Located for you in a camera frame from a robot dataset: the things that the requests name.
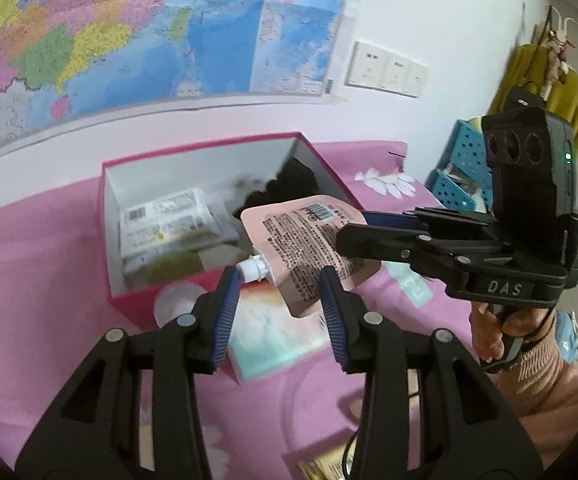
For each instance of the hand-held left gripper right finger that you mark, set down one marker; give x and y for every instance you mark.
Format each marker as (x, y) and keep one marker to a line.
(331, 315)

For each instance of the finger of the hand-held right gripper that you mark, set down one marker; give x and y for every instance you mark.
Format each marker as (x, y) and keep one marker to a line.
(394, 245)
(394, 220)

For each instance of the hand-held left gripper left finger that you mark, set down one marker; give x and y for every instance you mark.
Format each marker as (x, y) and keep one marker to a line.
(226, 310)

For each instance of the pink spout pouch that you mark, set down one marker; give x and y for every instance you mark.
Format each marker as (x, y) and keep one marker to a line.
(299, 240)

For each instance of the pink cardboard box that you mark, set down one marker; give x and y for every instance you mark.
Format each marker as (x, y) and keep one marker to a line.
(129, 302)

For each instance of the black scrunchie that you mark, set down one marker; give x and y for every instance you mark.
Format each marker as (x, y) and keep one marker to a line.
(294, 180)

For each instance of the person's right forearm pink sleeve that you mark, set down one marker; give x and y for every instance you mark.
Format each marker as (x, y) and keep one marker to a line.
(559, 390)

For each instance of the person's right hand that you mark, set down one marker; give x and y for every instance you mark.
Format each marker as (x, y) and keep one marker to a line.
(486, 335)

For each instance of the light blue small packet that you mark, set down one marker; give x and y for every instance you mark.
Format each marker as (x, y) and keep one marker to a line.
(411, 285)

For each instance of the pastel tissue pack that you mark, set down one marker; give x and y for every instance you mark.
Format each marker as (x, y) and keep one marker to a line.
(274, 340)

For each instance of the black hair pin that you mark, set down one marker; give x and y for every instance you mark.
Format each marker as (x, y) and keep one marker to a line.
(397, 154)

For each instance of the blue perforated basket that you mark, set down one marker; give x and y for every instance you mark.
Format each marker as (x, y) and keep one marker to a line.
(464, 160)

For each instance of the green plush toy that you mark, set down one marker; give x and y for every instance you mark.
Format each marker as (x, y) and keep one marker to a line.
(169, 267)

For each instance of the yellow garment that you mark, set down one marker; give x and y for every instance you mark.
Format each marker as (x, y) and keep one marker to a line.
(574, 95)

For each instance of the white wipes packet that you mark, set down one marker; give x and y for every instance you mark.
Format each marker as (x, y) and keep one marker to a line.
(169, 220)

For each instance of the white coat rack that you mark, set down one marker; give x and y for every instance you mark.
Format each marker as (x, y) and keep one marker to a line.
(556, 45)

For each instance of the yellow packet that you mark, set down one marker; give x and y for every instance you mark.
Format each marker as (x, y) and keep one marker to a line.
(319, 465)

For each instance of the pink bed sheet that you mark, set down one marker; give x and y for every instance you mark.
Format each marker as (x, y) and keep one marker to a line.
(44, 260)

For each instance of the white wall socket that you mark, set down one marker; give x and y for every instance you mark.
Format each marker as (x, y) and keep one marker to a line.
(417, 81)
(366, 65)
(396, 74)

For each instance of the wall map poster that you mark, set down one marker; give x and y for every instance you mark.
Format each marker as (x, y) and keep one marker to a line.
(144, 30)

